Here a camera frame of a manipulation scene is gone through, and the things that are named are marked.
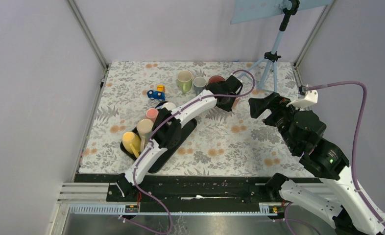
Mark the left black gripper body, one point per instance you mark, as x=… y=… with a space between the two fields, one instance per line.
x=228 y=105

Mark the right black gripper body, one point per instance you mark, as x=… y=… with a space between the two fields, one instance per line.
x=281 y=113

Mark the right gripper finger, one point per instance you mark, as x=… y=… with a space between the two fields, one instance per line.
x=274 y=98
x=259 y=106

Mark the grey mug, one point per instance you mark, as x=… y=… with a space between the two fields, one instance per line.
x=199 y=84

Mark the light green mug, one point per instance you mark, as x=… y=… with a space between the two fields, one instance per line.
x=185 y=81

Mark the plain pink mug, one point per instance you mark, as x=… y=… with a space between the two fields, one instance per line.
x=152 y=114

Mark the cream floral mug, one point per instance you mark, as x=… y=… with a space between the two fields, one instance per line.
x=144 y=128

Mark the salmon textured square mug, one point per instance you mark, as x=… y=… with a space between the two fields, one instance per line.
x=236 y=102

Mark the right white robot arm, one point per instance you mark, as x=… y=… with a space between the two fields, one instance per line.
x=302 y=131

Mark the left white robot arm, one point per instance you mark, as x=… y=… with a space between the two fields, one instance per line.
x=167 y=132

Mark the light blue mug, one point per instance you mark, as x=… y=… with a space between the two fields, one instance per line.
x=169 y=106

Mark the yellow mug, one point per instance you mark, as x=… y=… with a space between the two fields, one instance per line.
x=131 y=143

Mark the floral tablecloth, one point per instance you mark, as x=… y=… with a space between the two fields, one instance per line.
x=222 y=144

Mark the black plastic tray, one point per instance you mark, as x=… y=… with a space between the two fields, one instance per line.
x=184 y=133

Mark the blue yellow toy truck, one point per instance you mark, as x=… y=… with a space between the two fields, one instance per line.
x=158 y=94

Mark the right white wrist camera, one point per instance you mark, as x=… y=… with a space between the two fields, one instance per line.
x=307 y=98

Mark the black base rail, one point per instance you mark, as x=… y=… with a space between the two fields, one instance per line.
x=178 y=194

